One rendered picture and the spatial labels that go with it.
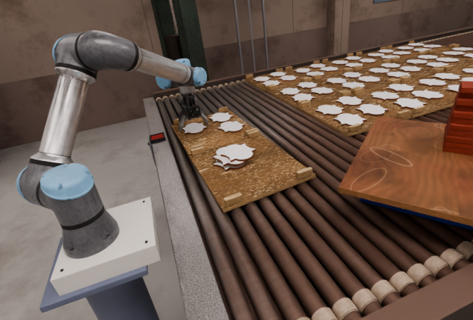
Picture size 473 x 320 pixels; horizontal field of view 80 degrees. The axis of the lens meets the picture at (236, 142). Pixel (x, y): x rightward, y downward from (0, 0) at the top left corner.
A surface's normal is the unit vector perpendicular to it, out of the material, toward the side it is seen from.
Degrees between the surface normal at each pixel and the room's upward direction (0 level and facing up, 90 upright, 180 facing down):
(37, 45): 90
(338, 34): 90
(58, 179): 5
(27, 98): 90
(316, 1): 90
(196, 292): 0
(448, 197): 0
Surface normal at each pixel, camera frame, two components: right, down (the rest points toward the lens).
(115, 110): 0.33, 0.39
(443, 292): -0.12, -0.89
